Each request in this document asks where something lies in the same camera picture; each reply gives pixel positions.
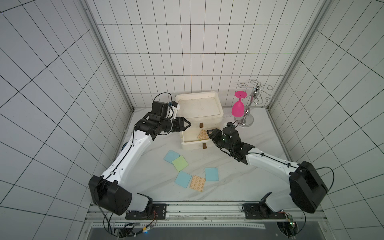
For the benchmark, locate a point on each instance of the blue sticky note center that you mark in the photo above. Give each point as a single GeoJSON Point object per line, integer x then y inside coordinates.
{"type": "Point", "coordinates": [212, 174]}

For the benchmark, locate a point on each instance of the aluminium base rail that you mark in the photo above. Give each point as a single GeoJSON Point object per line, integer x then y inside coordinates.
{"type": "Point", "coordinates": [203, 215]}

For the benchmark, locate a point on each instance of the green sticky note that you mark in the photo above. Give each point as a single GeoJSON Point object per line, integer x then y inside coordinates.
{"type": "Point", "coordinates": [180, 163]}

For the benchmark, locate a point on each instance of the chrome glass holder stand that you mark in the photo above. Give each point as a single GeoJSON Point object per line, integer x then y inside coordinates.
{"type": "Point", "coordinates": [260, 93]}

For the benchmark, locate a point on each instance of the blue sticky note upper left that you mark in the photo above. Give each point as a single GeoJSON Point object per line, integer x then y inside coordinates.
{"type": "Point", "coordinates": [171, 156]}

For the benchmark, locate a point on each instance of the orange patterned sticky note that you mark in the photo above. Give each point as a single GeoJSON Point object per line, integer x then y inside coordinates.
{"type": "Point", "coordinates": [197, 183]}
{"type": "Point", "coordinates": [203, 135]}

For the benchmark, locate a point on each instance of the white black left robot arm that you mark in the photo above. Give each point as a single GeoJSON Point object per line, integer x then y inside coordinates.
{"type": "Point", "coordinates": [110, 190]}

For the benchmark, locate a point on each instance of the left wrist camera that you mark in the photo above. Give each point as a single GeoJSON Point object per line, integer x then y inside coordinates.
{"type": "Point", "coordinates": [165, 110]}

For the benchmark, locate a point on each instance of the blue sticky note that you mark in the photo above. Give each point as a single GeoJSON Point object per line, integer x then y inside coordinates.
{"type": "Point", "coordinates": [212, 174]}
{"type": "Point", "coordinates": [171, 156]}
{"type": "Point", "coordinates": [183, 179]}

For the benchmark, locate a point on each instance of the pink wine glass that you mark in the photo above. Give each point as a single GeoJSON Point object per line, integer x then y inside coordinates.
{"type": "Point", "coordinates": [239, 107]}

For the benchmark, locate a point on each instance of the blue sticky note lower left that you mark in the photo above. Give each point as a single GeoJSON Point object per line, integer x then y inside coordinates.
{"type": "Point", "coordinates": [183, 179]}

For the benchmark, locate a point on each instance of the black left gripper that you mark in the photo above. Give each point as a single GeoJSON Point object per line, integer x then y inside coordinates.
{"type": "Point", "coordinates": [180, 124]}

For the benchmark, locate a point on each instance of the white plastic drawer cabinet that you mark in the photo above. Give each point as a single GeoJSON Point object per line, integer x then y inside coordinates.
{"type": "Point", "coordinates": [201, 108]}

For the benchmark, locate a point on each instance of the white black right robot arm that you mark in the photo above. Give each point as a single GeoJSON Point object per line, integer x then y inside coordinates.
{"type": "Point", "coordinates": [306, 188]}

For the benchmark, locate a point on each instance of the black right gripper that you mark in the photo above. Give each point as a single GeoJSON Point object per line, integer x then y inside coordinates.
{"type": "Point", "coordinates": [219, 137]}

